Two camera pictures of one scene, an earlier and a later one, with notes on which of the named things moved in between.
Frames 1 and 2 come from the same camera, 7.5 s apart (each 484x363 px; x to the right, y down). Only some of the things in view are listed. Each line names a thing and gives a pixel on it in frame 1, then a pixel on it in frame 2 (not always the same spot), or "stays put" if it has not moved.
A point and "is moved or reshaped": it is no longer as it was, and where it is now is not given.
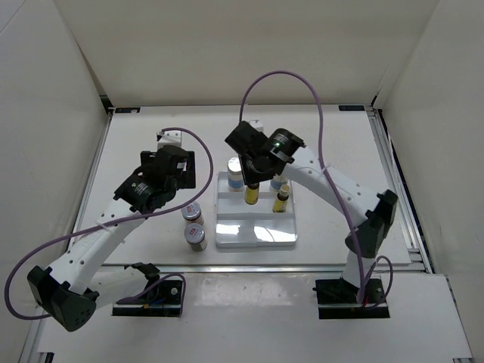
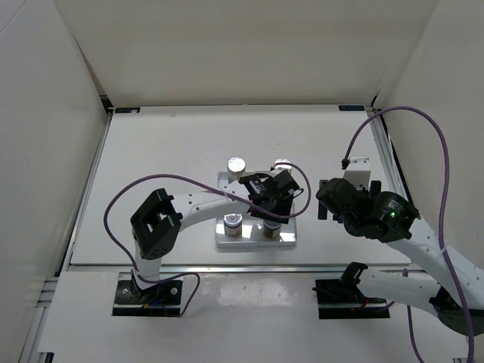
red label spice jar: x=192 y=213 is moved or reshaped
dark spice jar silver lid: x=194 y=235 → x=271 y=229
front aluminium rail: x=255 y=268 stays put
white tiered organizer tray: x=240 y=224 stays put
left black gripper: x=187 y=178 → x=285 y=205
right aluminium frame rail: x=405 y=199 stays put
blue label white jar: x=235 y=178 stays put
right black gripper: x=249 y=177 → x=374 y=188
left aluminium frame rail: x=87 y=184 stays put
